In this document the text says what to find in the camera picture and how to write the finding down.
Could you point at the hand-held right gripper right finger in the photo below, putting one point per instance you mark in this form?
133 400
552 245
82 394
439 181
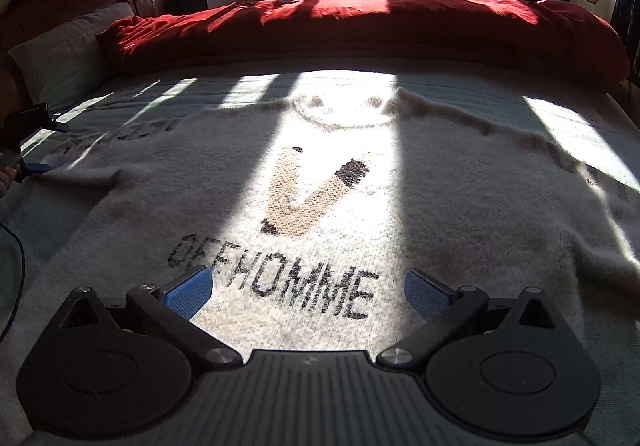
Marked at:
425 293

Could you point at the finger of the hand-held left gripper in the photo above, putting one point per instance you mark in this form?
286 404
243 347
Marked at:
37 169
57 126

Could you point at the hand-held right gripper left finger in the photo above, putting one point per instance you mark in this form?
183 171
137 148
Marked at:
192 288

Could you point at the cream knit sweater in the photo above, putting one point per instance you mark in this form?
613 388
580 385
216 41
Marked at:
320 150

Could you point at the person's left hand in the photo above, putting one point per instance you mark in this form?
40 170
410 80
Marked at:
7 178

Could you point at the grey plaid pillow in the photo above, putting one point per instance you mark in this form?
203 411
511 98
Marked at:
60 60

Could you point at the bed with grey-green plaid sheet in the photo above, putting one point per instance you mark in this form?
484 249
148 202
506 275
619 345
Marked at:
565 115

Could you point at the red duvet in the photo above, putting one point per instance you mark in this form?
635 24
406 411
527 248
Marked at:
350 25

